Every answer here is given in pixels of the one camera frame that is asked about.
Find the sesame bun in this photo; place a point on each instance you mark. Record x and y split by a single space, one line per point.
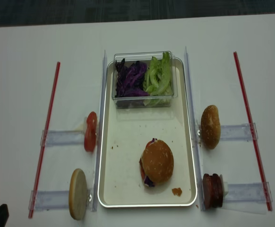
158 162
210 127

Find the upright tomato slices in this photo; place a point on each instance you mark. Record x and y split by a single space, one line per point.
90 134

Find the tomato slice on burger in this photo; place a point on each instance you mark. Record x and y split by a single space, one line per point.
143 175

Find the green lettuce leaves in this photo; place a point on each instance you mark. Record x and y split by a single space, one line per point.
157 81

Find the upright meat patties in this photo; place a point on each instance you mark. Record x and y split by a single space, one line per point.
213 191

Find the upright pale bun half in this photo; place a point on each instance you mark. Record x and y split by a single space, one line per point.
78 194

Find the white metal tray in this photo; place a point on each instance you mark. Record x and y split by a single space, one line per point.
123 136

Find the purple cabbage strip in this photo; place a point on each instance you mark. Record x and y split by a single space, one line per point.
148 182

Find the shredded purple cabbage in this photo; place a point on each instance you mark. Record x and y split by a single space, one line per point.
129 82

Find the clear plastic salad container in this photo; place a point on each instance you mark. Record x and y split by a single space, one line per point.
137 101

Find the white patty pusher block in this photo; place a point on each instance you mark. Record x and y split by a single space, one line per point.
224 186

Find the clear bun-half slider rail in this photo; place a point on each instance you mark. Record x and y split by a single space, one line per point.
48 200

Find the left red rail strip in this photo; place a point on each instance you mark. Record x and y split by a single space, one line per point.
47 123

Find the red rail strip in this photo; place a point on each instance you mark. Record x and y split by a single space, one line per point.
47 123
255 142

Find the clear tomato slider rail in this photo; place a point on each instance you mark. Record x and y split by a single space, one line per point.
62 138

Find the clear patty slider rail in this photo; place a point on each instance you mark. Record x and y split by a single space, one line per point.
246 192

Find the clear top-bun slider rail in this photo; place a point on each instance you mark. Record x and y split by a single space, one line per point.
247 132

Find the right red rail strip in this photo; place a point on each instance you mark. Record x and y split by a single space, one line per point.
255 142

